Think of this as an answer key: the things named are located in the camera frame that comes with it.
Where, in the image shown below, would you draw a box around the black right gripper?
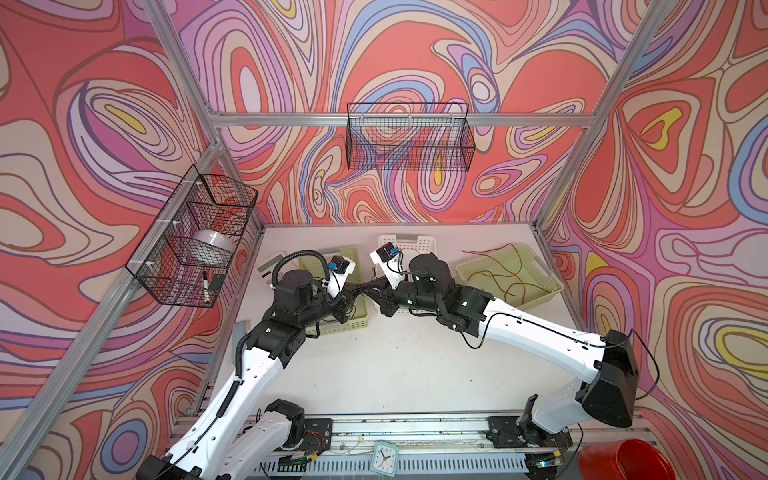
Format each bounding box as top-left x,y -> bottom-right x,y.
359,272 -> 442,317

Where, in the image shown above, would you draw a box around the thin brown-red cable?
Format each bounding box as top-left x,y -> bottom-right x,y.
461,241 -> 553,307

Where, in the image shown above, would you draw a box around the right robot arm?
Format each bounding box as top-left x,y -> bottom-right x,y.
356,245 -> 641,435

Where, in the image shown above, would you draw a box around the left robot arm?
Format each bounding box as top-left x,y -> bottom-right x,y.
136,250 -> 356,479

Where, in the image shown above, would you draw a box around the small green perforated basket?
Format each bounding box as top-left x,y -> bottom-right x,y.
297,246 -> 369,336

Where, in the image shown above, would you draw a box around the white perforated basket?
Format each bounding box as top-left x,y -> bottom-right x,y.
373,234 -> 436,283

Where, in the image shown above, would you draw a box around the white desk calculator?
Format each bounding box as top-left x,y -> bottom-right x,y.
256,252 -> 285,285

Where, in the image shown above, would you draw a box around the large green perforated basket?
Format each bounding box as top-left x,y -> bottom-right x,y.
455,243 -> 564,310

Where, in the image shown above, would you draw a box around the small green alarm clock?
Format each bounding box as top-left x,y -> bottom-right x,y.
369,441 -> 399,478

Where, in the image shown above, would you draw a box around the red bucket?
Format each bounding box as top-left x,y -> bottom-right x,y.
578,439 -> 677,480

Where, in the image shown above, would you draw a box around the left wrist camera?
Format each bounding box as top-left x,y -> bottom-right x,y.
327,255 -> 356,299

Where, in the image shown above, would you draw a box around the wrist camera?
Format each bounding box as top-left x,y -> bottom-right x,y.
370,242 -> 406,289
327,255 -> 356,299

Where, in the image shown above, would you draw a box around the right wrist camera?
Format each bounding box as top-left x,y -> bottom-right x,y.
370,242 -> 406,289

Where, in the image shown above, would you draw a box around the black wire basket back wall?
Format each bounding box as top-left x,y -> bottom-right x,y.
345,100 -> 476,172

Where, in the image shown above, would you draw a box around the black wire basket wall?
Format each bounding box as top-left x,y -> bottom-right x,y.
125,166 -> 258,309
345,100 -> 476,172

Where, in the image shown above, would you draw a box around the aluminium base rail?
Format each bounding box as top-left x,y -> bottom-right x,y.
167,410 -> 655,480

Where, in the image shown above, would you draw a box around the black wire basket left wall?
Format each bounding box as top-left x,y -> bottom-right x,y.
125,166 -> 258,309

